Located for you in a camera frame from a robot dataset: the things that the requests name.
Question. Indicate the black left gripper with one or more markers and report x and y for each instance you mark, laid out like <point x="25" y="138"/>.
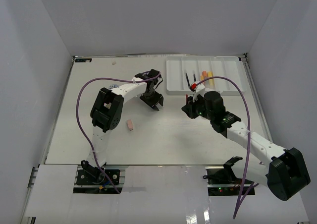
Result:
<point x="158" y="98"/>

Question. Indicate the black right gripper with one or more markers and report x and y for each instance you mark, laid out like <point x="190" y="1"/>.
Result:
<point x="189" y="109"/>

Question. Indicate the orange marker pen body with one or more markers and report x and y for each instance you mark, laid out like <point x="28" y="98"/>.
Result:
<point x="204" y="75"/>

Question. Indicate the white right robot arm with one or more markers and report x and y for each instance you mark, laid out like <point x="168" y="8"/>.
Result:
<point x="283" y="171"/>

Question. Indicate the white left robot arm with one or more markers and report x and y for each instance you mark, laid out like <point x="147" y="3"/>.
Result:
<point x="107" y="109"/>

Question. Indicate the pink correction tape dispenser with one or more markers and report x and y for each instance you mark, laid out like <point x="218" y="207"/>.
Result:
<point x="130" y="125"/>

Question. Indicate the yellow highlighter in tray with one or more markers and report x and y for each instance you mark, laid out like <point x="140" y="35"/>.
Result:
<point x="211" y="81"/>

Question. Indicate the white divided organizer tray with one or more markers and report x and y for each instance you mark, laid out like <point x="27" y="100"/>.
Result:
<point x="229" y="67"/>

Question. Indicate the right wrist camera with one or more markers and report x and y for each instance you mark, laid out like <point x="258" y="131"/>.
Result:
<point x="197" y="89"/>

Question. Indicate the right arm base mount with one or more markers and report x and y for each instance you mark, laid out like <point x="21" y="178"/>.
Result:
<point x="222" y="181"/>

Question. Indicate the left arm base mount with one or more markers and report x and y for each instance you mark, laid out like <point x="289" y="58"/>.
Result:
<point x="90" y="180"/>

